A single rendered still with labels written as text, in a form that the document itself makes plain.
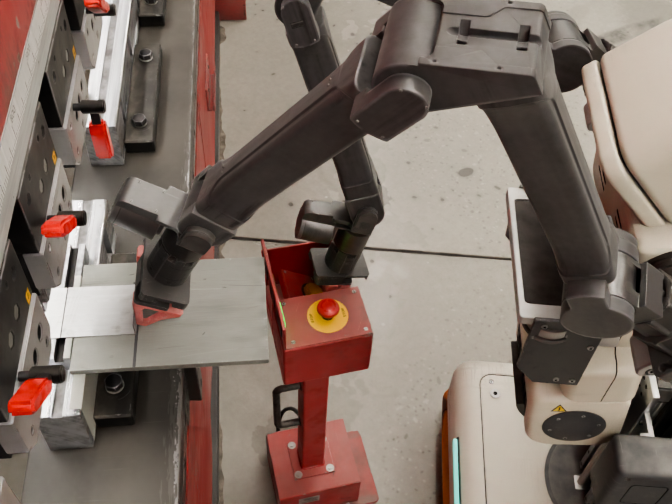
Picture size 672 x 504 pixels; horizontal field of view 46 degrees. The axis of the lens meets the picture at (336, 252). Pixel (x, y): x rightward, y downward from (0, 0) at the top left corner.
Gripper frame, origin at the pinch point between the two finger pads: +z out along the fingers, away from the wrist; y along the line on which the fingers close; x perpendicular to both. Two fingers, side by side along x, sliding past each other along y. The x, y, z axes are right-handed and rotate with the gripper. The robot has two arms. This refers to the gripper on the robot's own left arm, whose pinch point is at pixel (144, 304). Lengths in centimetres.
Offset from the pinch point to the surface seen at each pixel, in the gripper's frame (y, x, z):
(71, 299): -2.2, -8.7, 5.7
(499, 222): -100, 129, 48
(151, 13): -86, 0, 13
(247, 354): 8.1, 13.1, -5.5
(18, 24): -6.3, -25.5, -33.7
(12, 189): 10.0, -22.0, -27.2
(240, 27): -209, 56, 88
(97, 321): 1.8, -5.2, 3.8
